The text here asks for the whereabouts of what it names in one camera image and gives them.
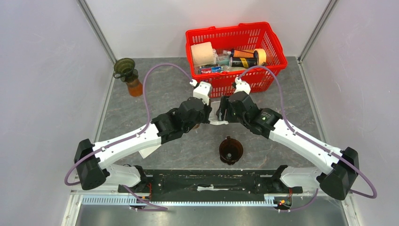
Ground white paper coffee filter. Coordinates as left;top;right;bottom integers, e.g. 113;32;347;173
208;104;229;126

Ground brown transparent dripper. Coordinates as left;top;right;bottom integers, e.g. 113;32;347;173
219;136;244;165

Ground green transparent dripper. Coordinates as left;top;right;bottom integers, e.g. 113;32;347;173
112;58;138;83

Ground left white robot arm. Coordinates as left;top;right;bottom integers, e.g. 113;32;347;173
73;97;212;192

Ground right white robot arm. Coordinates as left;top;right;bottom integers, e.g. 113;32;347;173
216;91;359;201

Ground clear plastic bottle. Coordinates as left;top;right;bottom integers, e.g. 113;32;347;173
215;50;231;66

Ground black orange cylinder can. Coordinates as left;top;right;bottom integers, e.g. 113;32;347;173
230;49;257;68

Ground beige paper roll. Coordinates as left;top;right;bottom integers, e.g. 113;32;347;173
190;42;215;67

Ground yellow masking tape roll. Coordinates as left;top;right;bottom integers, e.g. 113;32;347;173
253;48;267;65

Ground orange glass flask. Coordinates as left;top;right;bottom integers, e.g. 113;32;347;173
126;79;143;97

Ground red plastic basket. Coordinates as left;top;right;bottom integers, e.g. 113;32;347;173
185;22;287;98

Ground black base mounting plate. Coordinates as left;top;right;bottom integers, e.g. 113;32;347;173
131;169;303;202

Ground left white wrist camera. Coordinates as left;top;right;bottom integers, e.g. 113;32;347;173
190;79;212;105

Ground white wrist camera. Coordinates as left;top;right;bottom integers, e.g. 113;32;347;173
234;77;251;95
190;79;212;105

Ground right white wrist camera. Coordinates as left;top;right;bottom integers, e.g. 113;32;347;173
234;77;251;95

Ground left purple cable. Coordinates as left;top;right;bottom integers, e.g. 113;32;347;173
64;63;200;212

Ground purple cable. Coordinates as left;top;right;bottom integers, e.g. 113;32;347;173
238;65;378;213
64;63;200;212

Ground white cable duct strip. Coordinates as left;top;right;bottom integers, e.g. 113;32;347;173
81;194;280;208

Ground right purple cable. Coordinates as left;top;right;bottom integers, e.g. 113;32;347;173
238;65;378;213

